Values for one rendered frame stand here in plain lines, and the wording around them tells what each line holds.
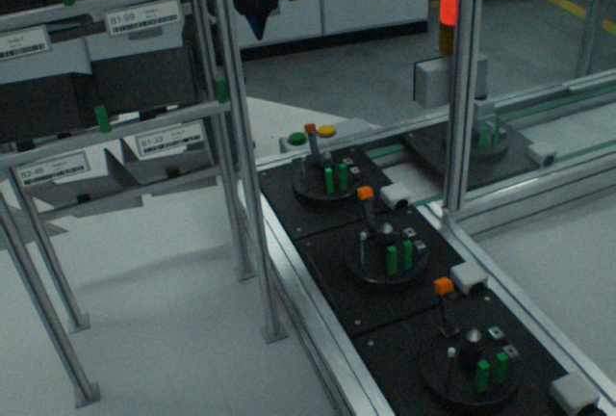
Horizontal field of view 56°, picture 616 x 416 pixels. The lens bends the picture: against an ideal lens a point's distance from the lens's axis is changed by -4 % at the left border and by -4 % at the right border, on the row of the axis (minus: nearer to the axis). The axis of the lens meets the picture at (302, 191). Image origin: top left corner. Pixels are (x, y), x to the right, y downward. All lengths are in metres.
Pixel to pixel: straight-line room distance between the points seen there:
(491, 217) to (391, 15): 3.33
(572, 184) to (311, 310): 0.63
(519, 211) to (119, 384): 0.81
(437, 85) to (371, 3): 3.36
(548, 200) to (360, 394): 0.63
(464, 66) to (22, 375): 0.90
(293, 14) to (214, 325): 3.32
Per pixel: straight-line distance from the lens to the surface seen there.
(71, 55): 4.23
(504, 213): 1.23
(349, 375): 0.87
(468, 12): 0.96
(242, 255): 1.14
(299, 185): 1.16
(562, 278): 1.19
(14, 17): 0.71
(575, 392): 0.86
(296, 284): 1.00
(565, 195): 1.32
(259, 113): 1.72
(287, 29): 4.25
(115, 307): 1.18
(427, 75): 1.00
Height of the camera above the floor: 1.65
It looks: 35 degrees down
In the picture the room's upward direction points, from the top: 5 degrees counter-clockwise
